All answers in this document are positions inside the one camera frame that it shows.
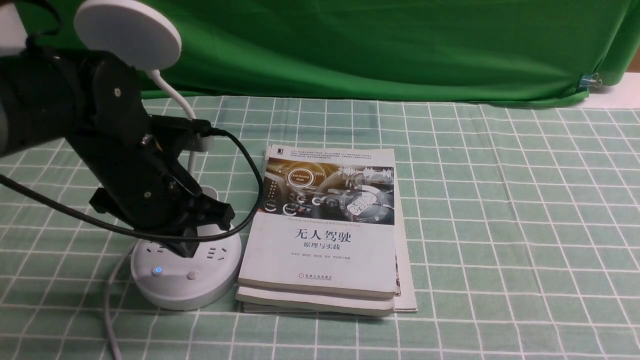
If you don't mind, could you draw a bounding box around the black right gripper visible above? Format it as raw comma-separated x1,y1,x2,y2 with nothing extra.
66,51,236,259

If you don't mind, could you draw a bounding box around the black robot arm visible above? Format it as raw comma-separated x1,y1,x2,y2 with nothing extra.
0,43,235,258

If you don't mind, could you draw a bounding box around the white desk lamp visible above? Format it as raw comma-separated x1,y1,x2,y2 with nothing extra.
73,0,242,311

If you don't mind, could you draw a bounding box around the white self-driving textbook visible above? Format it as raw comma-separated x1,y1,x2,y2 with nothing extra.
237,145,397,300

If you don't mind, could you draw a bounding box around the bottom white book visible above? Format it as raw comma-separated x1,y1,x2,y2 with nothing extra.
237,235,418,317

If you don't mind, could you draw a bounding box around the green backdrop cloth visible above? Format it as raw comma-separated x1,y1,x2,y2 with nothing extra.
15,0,640,108

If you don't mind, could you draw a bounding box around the green checkered tablecloth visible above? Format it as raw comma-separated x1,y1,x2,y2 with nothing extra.
0,96,640,360

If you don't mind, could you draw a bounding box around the blue binder clip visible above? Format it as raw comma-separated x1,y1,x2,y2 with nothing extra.
576,73,602,92

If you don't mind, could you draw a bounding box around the black camera cable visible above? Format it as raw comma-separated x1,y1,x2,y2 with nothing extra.
0,127,265,244

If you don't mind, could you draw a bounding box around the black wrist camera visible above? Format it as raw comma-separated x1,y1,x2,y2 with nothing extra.
150,115,213,155

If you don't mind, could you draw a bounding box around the white lamp power cord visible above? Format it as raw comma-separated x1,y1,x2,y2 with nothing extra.
103,244,136,360

